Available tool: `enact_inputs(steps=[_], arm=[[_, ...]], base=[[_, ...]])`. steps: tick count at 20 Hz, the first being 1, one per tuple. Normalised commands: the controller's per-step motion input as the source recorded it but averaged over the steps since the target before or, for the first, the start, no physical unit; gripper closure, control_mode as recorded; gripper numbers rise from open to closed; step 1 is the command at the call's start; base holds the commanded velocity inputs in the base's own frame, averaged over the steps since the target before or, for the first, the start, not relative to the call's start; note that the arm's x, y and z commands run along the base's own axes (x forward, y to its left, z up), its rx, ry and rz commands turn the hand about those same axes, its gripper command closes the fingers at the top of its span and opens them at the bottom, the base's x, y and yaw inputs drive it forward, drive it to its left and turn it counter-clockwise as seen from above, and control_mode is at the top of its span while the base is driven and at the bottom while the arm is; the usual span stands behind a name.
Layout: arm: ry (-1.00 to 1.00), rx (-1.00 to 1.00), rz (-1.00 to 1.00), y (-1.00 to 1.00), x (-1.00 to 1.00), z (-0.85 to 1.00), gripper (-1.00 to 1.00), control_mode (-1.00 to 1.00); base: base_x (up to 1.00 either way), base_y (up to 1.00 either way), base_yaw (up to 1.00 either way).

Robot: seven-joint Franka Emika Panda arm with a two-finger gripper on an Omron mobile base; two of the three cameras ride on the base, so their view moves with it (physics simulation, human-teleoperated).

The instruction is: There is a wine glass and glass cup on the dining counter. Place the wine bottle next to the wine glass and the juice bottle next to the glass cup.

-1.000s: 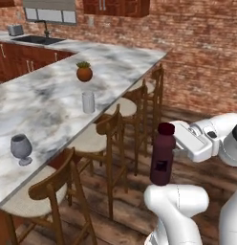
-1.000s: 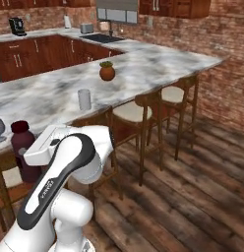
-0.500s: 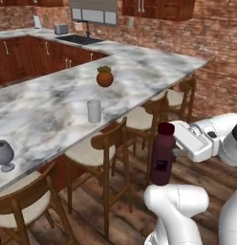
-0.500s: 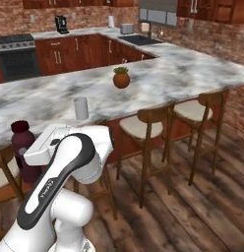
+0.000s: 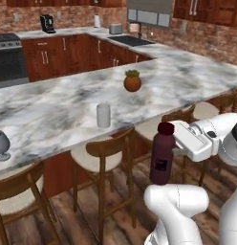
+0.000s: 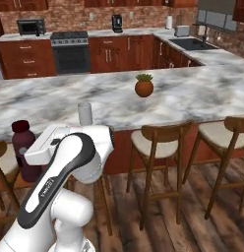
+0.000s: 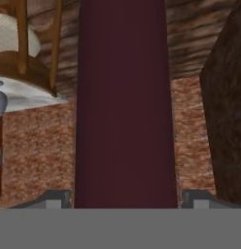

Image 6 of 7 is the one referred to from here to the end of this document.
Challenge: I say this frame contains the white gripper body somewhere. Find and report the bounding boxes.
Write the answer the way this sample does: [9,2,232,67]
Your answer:
[24,125,67,167]

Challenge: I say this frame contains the dark purple juice bottle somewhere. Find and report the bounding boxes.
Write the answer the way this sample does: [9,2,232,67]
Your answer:
[11,119,43,183]

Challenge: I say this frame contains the clear glass cup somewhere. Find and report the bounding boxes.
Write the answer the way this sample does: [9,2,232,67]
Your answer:
[77,101,93,127]

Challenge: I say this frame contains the brown wooden base cupboards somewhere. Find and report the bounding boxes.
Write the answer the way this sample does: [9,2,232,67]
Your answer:
[0,38,57,80]
[89,34,154,74]
[152,35,205,70]

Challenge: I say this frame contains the black and steel oven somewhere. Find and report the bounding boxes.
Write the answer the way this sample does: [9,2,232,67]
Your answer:
[49,31,92,75]

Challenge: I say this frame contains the plant in brown pot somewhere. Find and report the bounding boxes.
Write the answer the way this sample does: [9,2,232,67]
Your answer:
[134,73,154,98]

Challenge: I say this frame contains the black toaster oven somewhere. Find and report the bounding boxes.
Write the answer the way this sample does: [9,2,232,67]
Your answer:
[16,18,47,37]

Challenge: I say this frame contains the black coffee machine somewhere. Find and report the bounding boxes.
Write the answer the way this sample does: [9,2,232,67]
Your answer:
[111,14,124,33]

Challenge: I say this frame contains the white paper towel roll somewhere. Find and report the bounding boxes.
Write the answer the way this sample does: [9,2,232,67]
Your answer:
[165,15,174,31]

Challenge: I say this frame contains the white toaster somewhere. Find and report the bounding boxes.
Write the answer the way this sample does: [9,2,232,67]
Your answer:
[173,25,191,37]

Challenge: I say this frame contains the black sink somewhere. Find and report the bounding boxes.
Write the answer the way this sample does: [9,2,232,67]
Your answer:
[168,37,218,52]

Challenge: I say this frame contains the dark tap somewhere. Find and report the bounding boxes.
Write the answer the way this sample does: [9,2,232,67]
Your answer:
[192,23,211,44]

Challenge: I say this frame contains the window with grey blind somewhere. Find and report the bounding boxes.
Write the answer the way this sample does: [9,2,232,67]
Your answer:
[196,0,238,32]

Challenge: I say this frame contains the brown wooden wall cupboards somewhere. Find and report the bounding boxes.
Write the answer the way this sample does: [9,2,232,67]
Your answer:
[84,0,198,9]
[0,0,49,13]
[232,0,244,24]

